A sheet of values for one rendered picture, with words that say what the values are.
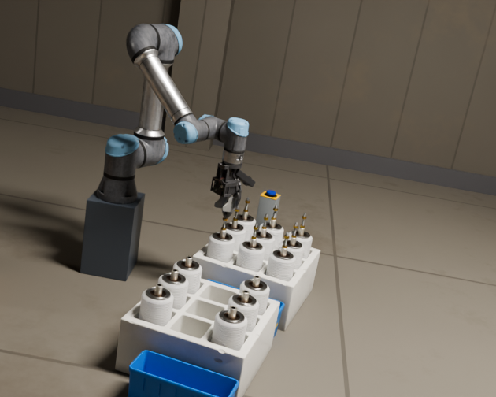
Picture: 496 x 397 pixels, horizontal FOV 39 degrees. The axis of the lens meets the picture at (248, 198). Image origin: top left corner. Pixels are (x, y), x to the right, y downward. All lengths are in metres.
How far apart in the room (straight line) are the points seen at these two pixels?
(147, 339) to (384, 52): 2.92
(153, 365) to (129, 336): 0.11
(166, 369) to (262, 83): 2.79
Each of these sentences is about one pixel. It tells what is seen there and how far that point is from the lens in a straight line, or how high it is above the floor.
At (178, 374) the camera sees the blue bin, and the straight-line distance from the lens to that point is 2.11.
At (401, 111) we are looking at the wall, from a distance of 4.65.
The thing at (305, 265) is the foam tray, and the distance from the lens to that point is 2.66.
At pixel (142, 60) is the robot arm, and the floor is 0.84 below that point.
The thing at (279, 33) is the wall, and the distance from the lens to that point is 4.54.
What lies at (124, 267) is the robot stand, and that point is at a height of 0.06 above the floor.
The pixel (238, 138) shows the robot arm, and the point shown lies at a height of 0.64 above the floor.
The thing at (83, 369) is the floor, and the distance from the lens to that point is 2.23.
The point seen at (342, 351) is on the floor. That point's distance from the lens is 2.53.
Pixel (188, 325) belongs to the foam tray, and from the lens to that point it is 2.21.
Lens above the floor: 1.26
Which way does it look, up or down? 19 degrees down
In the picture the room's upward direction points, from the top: 10 degrees clockwise
